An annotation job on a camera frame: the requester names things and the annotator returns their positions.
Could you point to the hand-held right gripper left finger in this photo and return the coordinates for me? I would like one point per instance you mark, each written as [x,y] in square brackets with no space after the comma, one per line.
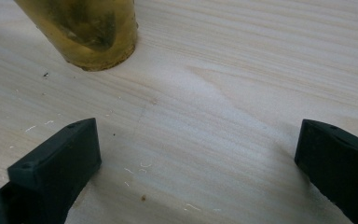
[56,165]

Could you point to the amber translucent cup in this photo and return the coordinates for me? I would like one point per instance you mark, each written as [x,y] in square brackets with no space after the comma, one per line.
[84,34]

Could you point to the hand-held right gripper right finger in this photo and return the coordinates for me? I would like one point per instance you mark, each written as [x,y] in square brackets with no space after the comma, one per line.
[338,168]

